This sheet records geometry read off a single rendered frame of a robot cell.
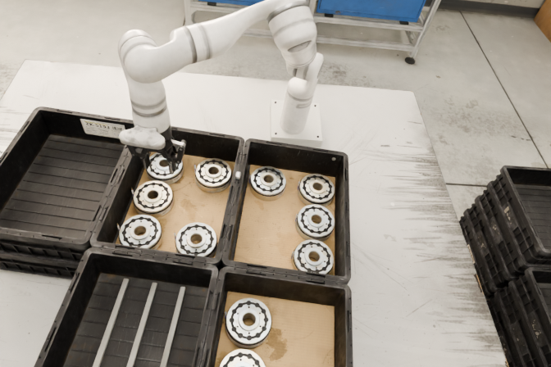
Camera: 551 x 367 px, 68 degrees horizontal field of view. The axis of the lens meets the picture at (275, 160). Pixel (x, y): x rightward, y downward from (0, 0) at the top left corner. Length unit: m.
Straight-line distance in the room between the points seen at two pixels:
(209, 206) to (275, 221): 0.19
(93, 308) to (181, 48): 0.62
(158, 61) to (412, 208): 0.99
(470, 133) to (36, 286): 2.55
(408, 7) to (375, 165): 1.79
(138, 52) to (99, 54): 2.33
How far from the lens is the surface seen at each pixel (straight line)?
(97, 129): 1.30
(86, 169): 1.29
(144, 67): 0.77
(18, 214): 1.26
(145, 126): 0.89
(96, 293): 1.08
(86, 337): 1.05
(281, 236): 1.12
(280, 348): 1.01
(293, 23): 0.86
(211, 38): 0.81
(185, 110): 1.60
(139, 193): 1.16
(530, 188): 2.10
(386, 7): 3.09
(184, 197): 1.18
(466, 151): 2.85
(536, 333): 1.85
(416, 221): 1.44
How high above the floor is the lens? 1.80
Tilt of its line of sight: 50 degrees down
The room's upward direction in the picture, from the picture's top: 10 degrees clockwise
